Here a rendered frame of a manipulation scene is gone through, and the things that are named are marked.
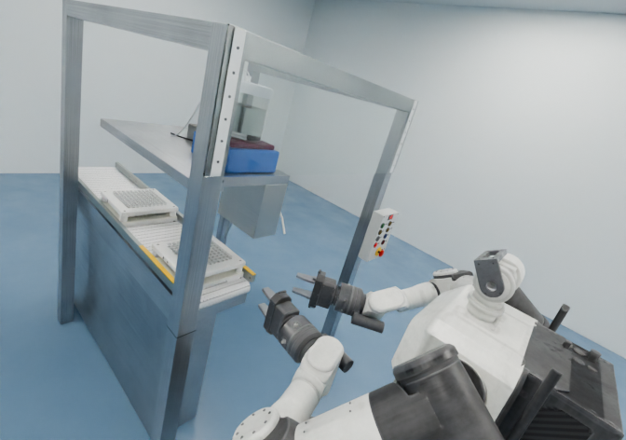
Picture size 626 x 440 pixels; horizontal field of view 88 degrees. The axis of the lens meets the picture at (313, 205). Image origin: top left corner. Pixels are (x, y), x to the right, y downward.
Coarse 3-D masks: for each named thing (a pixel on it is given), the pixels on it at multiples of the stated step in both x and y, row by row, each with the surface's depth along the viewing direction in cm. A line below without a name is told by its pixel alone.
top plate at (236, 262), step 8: (176, 240) 125; (216, 240) 133; (152, 248) 119; (160, 248) 117; (168, 248) 118; (224, 248) 129; (160, 256) 115; (168, 256) 114; (176, 256) 115; (232, 256) 125; (168, 264) 112; (208, 264) 116; (216, 264) 117; (224, 264) 118; (232, 264) 120; (240, 264) 122; (208, 272) 111; (216, 272) 114
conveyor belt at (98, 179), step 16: (80, 176) 173; (96, 176) 178; (112, 176) 184; (96, 192) 161; (160, 224) 148; (176, 224) 152; (144, 240) 133; (160, 240) 136; (208, 288) 115; (224, 288) 117; (240, 288) 121; (208, 304) 111
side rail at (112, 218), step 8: (80, 184) 158; (88, 192) 151; (96, 200) 146; (104, 208) 141; (112, 216) 136; (112, 224) 136; (120, 224) 132; (120, 232) 131; (128, 232) 128; (128, 240) 127; (136, 240) 125; (136, 248) 123; (144, 256) 119; (152, 264) 115; (160, 272) 112; (168, 280) 109
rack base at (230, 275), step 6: (156, 258) 119; (162, 264) 116; (168, 270) 114; (228, 270) 124; (234, 270) 124; (174, 276) 112; (210, 276) 117; (216, 276) 118; (222, 276) 119; (228, 276) 120; (234, 276) 122; (240, 276) 125; (204, 282) 113; (210, 282) 114; (216, 282) 116
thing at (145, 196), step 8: (120, 192) 149; (128, 192) 151; (136, 192) 153; (144, 192) 156; (152, 192) 158; (120, 200) 143; (128, 200) 143; (136, 200) 146; (144, 200) 148; (152, 200) 151; (160, 200) 153; (128, 216) 140; (136, 216) 143
